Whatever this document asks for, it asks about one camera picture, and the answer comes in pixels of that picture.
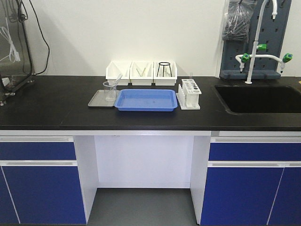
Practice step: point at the large clear test tube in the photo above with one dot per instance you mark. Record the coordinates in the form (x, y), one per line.
(117, 80)

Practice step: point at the white test tube rack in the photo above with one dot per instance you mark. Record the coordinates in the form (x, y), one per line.
(188, 95)

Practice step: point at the grey pegboard drying rack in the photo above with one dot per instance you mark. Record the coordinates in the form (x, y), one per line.
(271, 34)

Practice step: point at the blue plastic tray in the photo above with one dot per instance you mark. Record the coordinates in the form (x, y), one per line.
(156, 100)

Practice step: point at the middle white storage bin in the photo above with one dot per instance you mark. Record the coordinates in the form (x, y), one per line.
(141, 81)

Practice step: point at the white storage bin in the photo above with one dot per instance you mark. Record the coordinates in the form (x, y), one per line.
(141, 81)
(117, 68)
(165, 81)

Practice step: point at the right white storage bin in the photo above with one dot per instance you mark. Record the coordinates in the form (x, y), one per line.
(165, 81)

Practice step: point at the clear glass beaker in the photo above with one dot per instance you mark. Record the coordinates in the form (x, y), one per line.
(110, 90)

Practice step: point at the left white storage bin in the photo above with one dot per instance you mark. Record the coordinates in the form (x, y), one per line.
(117, 68)

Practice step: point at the black lab sink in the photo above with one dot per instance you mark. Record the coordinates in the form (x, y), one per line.
(259, 99)

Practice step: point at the white lab faucet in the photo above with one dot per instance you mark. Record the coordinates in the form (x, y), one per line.
(242, 59)

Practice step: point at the plastic bag of pegs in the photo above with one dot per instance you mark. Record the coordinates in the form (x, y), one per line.
(238, 20)

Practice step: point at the black wire tripod stand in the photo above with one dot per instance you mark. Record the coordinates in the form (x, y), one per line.
(164, 69)

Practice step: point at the black metal frame stand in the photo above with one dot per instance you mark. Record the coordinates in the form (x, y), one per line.
(16, 66)

